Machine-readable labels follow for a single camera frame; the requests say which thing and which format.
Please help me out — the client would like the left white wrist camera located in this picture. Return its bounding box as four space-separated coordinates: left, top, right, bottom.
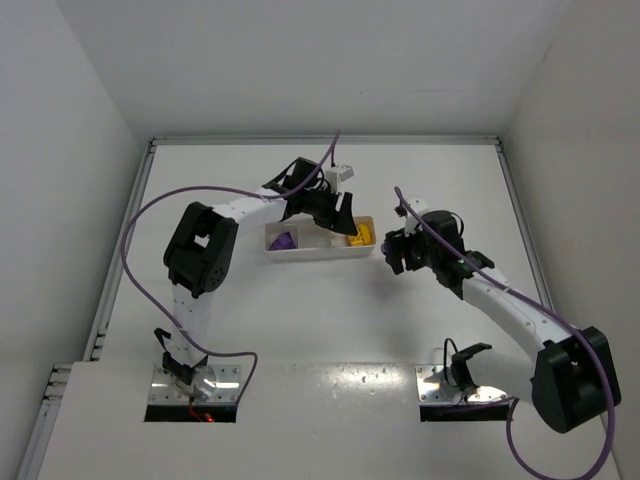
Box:
324 165 354 193

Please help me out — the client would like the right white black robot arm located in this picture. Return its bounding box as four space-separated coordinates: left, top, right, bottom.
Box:
382 206 621 433

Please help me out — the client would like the metal base plate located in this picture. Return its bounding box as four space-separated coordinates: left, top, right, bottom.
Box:
148 365 240 406
415 364 510 407

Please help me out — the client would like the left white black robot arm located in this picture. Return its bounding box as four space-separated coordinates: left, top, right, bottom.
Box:
155 157 357 386

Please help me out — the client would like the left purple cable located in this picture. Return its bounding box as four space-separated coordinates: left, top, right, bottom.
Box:
121 130 342 401

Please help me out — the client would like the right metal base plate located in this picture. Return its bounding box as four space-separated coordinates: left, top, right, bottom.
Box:
415 364 510 407

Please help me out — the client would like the white three-compartment tray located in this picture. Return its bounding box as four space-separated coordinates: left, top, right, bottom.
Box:
263 216 377 262

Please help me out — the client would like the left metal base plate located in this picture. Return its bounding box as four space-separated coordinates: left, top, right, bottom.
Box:
148 365 240 406

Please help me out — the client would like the yellow rounded lego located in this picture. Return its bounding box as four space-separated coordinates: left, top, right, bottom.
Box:
347 223 375 247

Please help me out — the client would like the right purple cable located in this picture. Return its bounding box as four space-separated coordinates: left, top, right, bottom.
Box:
393 186 619 480

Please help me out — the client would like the purple cable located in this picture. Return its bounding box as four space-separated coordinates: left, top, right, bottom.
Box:
121 130 342 401
393 186 619 480

